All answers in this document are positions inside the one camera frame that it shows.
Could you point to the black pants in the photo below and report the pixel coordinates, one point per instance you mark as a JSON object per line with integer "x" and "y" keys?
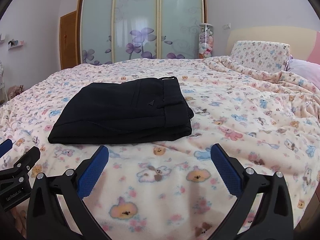
{"x": 133, "y": 112}

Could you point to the brown wooden door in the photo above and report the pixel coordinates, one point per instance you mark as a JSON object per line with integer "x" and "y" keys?
{"x": 67, "y": 40}

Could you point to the cartoon print fleece blanket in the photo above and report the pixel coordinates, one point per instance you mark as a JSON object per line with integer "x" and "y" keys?
{"x": 172, "y": 189}

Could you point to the white wall shelf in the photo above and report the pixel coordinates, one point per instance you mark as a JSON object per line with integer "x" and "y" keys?
{"x": 12, "y": 44}

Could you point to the white wall socket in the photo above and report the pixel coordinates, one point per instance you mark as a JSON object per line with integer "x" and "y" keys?
{"x": 226, "y": 26}

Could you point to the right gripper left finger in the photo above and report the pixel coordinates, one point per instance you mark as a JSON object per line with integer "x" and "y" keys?
{"x": 45, "y": 218}

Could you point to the cartoon print pillow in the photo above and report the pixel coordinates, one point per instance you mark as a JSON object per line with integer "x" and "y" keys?
{"x": 266, "y": 56}

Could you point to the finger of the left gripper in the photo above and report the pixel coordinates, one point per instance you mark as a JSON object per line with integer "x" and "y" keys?
{"x": 5, "y": 147}

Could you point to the cream pink headboard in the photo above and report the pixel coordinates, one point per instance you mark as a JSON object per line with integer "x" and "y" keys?
{"x": 304, "y": 42}

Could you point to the frosted glass floral wardrobe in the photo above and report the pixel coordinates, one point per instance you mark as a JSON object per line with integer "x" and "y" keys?
{"x": 109, "y": 31}

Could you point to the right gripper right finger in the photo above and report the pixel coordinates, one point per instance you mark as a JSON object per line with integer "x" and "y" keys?
{"x": 274, "y": 217}

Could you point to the clear tube of plush toys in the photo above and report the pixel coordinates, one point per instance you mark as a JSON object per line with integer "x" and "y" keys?
{"x": 206, "y": 41}

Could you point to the lilac pillow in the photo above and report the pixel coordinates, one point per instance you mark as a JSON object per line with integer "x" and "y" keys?
{"x": 306, "y": 69}

